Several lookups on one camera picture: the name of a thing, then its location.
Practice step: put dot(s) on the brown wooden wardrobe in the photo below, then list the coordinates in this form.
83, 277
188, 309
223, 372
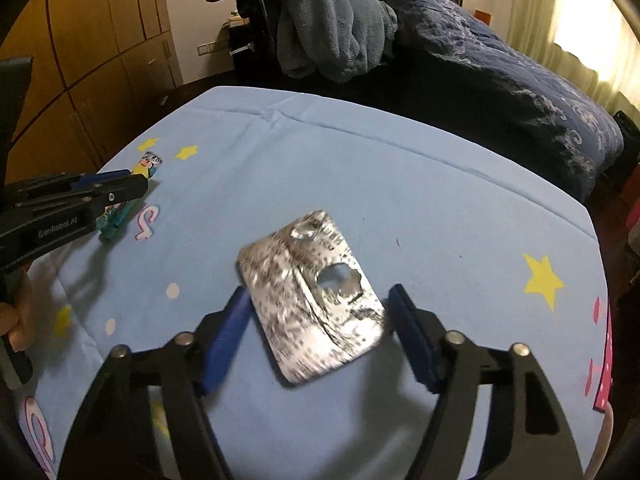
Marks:
100, 35

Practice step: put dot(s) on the black suitcase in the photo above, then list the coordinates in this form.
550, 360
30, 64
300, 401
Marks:
625, 145

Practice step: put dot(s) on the dark nightstand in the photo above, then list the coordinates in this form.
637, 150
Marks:
245, 60

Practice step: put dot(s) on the pale green curtain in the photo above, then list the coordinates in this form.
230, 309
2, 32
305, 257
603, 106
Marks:
530, 10

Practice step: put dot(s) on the dark wooden bed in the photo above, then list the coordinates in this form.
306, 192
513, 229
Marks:
450, 100

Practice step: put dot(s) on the light blue fleece blanket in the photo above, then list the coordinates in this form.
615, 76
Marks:
330, 25

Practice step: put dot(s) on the colourful teal wrapper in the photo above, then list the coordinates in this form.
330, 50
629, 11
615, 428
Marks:
150, 162

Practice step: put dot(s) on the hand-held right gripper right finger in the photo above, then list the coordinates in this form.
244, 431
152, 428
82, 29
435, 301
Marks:
412, 340

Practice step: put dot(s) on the orange box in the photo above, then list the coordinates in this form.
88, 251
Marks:
482, 16

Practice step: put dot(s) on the silver blister pack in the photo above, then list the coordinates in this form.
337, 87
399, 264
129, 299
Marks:
300, 310

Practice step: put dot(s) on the white speckled stool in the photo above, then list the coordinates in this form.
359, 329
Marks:
605, 435

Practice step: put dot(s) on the wall socket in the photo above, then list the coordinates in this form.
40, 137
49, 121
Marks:
207, 47

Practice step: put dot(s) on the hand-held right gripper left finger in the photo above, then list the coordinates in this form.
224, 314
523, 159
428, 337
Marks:
225, 340

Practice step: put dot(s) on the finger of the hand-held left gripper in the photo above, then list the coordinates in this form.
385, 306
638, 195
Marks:
55, 227
105, 177

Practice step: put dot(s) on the person's left hand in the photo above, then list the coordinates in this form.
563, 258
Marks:
20, 325

